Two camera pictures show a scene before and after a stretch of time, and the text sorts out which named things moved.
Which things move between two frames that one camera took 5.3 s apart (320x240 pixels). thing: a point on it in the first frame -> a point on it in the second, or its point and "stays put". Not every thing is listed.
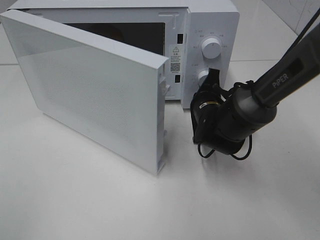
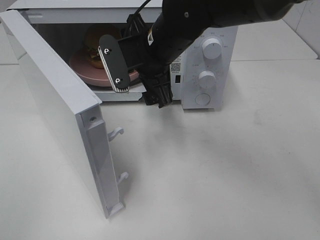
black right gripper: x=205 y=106 -> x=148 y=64
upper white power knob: x=211 y=48 stays put
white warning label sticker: x=176 y=59 stays put
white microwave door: x=110 y=94 -> x=45 y=100
